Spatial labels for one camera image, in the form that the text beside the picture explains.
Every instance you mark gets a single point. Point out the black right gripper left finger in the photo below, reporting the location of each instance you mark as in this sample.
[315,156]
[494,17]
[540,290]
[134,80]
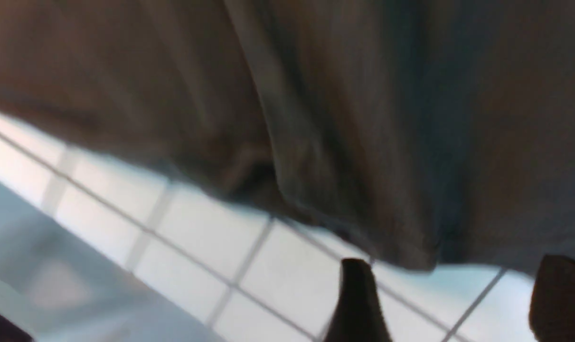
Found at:
[358,316]

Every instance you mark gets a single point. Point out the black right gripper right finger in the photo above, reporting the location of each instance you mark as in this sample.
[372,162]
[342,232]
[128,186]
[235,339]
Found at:
[552,307]

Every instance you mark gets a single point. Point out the gray long-sleeved shirt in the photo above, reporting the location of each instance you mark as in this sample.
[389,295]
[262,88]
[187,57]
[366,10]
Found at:
[425,132]

